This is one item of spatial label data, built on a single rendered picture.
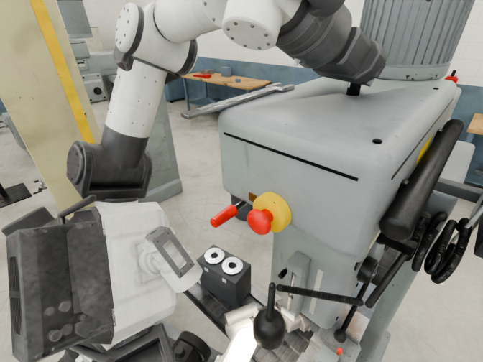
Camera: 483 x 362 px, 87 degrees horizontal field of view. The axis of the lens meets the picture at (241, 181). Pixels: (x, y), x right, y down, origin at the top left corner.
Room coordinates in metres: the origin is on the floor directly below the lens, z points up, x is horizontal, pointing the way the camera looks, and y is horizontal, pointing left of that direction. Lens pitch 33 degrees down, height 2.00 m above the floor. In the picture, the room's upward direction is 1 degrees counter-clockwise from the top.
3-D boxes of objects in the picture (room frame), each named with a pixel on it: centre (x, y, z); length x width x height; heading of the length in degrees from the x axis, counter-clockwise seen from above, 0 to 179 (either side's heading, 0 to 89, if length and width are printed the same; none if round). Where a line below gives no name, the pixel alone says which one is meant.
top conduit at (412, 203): (0.39, -0.33, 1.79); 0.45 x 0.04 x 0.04; 137
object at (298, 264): (0.38, -0.13, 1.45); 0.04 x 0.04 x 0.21; 47
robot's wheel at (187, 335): (0.68, 0.28, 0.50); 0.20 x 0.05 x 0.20; 63
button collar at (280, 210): (0.29, -0.04, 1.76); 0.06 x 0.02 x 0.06; 47
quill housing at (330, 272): (0.46, -0.20, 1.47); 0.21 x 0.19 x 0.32; 47
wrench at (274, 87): (0.43, -0.01, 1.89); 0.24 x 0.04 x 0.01; 136
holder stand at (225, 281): (0.76, 0.09, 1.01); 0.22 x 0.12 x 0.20; 55
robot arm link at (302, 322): (0.43, -0.12, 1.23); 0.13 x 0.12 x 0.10; 22
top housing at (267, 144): (0.47, -0.21, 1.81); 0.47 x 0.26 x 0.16; 137
